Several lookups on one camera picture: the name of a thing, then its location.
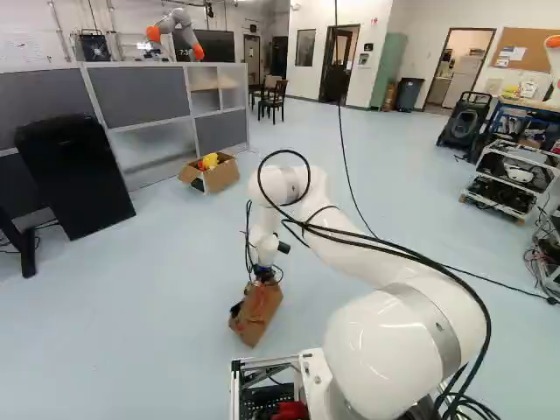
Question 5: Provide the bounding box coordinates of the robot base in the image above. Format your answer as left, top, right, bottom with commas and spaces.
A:
230, 347, 333, 420

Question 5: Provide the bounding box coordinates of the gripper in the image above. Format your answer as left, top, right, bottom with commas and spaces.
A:
254, 267, 282, 286

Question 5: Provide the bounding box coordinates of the metal equipment cart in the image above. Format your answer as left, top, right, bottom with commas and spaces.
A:
458, 138, 560, 227

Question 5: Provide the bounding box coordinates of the grey office partition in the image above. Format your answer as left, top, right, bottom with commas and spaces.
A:
0, 60, 251, 193

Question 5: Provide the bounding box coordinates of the brown paper grocery bag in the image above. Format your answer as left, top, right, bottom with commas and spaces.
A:
227, 279, 284, 349

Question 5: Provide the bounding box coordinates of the open cardboard box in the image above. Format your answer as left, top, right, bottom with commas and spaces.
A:
178, 150, 242, 195

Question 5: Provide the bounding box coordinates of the yellow toy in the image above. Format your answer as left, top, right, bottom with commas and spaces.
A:
197, 152, 221, 172

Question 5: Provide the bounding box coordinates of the black table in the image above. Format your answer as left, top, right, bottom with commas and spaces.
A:
0, 204, 39, 279

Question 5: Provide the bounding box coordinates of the black wheeled machine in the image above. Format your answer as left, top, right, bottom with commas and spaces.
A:
435, 90, 501, 164

